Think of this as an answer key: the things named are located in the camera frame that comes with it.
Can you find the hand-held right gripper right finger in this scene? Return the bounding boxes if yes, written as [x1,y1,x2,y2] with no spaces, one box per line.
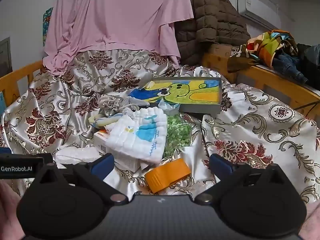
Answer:
[195,154,285,204]

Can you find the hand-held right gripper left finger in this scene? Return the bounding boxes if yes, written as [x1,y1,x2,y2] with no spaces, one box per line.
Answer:
[35,153,125,203]

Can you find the striped yellow baby sock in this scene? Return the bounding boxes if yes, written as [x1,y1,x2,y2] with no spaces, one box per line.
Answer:
[90,114,125,129]

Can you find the white muslin towel blue print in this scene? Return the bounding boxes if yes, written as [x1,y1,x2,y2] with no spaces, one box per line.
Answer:
[105,107,168,163]

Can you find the grey tray with cartoon drawing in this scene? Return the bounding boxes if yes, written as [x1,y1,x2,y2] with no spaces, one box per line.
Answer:
[129,77,222,114]

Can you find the white and blue milk carton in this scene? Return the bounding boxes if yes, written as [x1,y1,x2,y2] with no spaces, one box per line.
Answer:
[112,152,148,173]

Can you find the orange and white carton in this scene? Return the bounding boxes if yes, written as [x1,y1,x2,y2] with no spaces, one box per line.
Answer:
[93,128,113,154]

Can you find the white plastic bag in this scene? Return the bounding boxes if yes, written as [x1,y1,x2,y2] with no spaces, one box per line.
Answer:
[54,146,103,167]

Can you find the pink fleece clothing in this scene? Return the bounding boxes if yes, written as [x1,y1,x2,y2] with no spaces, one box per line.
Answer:
[0,180,320,240]

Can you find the floral satin bedspread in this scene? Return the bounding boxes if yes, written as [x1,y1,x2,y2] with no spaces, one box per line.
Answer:
[0,49,320,205]

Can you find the clear bag of green pieces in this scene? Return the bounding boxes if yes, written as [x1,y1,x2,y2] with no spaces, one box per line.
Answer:
[161,114,193,159]

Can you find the clear bluish plastic wrapper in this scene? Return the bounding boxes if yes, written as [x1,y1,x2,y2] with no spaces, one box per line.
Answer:
[157,99,181,113]

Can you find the blue jeans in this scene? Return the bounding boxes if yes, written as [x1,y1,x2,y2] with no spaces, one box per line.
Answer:
[272,52,309,84]

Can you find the colourful patchwork cloth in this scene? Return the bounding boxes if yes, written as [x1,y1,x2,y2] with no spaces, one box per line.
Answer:
[246,29,298,67]

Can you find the dark grey garment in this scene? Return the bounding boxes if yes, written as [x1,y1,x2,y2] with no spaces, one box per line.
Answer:
[297,44,320,90]

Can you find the brown quilted jacket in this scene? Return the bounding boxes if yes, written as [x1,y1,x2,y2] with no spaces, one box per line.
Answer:
[175,0,252,65]

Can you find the pink bed sheet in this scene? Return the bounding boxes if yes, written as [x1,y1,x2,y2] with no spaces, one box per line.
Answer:
[42,0,195,75]

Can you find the white air conditioner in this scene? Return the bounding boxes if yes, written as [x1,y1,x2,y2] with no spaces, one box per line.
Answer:
[237,0,284,29]

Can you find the wooden bed rail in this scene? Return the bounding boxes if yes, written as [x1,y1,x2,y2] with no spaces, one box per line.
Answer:
[0,60,47,103]

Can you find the grey picture frame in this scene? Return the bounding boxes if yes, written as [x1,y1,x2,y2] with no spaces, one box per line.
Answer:
[0,37,13,77]

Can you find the wooden bed frame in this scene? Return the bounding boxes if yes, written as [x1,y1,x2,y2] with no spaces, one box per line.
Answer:
[201,44,320,120]

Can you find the colourful wall poster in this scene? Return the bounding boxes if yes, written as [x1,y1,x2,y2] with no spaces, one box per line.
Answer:
[42,7,53,47]

